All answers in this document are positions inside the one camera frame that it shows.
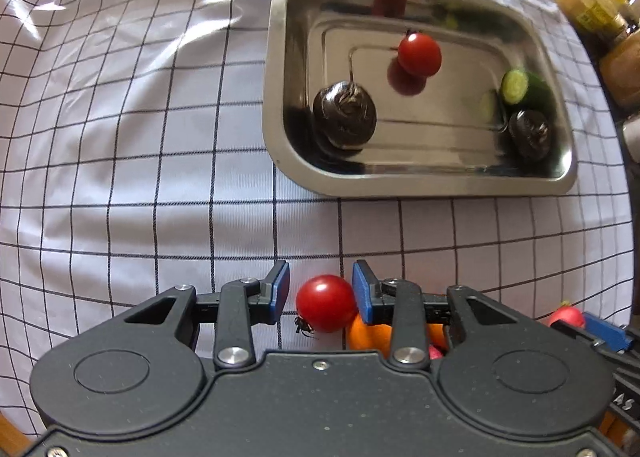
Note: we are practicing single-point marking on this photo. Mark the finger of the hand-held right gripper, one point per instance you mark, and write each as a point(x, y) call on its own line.
point(617, 362)
point(606, 333)

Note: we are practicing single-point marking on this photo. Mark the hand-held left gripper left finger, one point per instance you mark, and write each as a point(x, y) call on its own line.
point(280, 294)

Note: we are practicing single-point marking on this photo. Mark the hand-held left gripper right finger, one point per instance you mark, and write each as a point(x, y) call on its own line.
point(362, 293)

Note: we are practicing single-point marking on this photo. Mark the red cherry tomato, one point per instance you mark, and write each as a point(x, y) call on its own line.
point(325, 302)
point(420, 54)

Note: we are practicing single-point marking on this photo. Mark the small red radish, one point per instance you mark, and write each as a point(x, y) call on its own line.
point(566, 317)

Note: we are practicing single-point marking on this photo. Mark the large red radish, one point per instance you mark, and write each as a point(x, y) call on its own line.
point(435, 352)

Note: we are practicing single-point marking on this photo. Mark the stainless steel tray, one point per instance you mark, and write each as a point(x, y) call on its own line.
point(440, 137)

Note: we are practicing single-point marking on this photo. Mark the large dark water chestnut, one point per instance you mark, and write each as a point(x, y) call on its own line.
point(345, 114)

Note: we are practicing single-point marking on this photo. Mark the small dark water chestnut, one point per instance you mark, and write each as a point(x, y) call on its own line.
point(531, 134)

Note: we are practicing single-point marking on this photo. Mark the green cucumber piece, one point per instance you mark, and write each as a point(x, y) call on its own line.
point(522, 87)

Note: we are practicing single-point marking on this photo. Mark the white checked tablecloth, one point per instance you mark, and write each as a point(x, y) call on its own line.
point(150, 137)

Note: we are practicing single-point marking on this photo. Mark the jar of brown powder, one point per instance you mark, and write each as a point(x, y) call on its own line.
point(622, 68)

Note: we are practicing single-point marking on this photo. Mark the yellow honey jar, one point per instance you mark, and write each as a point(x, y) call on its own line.
point(590, 2)

